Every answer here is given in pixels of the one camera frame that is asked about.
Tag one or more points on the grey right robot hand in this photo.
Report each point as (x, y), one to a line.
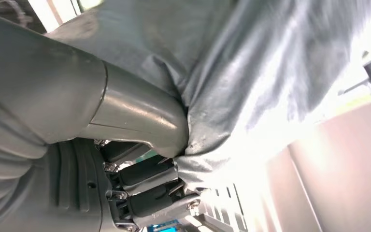
(76, 96)

